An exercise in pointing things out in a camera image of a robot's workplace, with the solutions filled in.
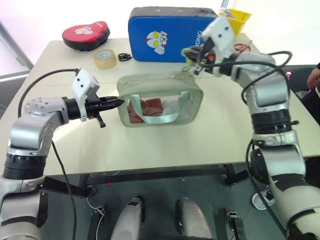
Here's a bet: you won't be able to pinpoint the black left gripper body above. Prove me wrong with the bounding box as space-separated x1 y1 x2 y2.
84 94 107 129

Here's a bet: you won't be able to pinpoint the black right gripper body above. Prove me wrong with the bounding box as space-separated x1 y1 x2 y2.
194 39 219 75

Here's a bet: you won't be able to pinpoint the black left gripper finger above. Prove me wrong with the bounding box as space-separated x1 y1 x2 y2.
100 95 124 104
100 100 125 111

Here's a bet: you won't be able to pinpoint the green plush keychain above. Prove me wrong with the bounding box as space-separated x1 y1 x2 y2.
181 47 199 67

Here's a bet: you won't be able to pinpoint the green zip pouch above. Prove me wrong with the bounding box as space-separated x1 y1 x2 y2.
116 66 204 129

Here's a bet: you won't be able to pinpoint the red cloth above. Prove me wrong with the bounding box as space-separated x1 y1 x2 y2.
128 98 165 124

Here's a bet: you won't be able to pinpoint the clear packing tape roll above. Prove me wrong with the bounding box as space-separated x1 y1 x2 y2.
92 48 118 69

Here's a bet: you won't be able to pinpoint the blue cartoon kick pad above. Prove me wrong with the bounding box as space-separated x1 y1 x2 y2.
127 6 218 63

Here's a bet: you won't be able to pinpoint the yellow plastic bag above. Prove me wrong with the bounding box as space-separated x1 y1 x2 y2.
218 7 252 39

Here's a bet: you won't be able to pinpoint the white crumpled tissue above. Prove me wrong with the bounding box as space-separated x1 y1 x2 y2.
162 95 191 120

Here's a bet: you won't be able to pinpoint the red boxing focus pad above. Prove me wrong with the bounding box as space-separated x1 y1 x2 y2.
61 20 111 52

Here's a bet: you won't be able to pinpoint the seated person in dark clothes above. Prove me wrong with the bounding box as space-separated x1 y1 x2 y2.
284 61 320 161

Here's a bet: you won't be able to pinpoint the silver left robot leg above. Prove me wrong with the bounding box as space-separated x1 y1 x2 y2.
110 197 146 240

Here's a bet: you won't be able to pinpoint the silver robot leg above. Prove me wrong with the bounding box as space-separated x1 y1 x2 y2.
110 197 146 240
174 197 214 240

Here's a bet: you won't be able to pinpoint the silver right robot leg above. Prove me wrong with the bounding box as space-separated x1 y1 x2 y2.
174 197 214 240

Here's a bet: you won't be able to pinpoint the white round floor disc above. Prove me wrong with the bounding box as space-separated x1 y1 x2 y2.
251 190 275 210

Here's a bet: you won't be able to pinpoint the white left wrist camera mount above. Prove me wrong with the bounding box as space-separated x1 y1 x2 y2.
71 69 101 123

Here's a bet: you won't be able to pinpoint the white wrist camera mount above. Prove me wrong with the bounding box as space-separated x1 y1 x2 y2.
71 69 101 123
201 16 237 60

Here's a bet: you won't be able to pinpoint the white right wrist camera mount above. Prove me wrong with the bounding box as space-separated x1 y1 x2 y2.
201 16 237 60

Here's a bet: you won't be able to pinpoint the red thin wires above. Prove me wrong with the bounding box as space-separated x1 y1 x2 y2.
234 41 254 54

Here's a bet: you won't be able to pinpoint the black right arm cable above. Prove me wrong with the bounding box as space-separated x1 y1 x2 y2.
196 50 294 105

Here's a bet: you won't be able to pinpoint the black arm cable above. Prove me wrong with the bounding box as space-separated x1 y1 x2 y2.
18 68 81 240
196 50 294 105

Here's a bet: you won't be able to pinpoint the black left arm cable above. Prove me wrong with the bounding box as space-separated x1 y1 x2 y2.
18 68 81 240

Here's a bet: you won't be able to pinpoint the black table frame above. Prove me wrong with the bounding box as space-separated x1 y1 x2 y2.
41 163 251 199

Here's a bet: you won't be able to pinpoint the thin white cable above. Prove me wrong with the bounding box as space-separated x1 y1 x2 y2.
86 196 107 240

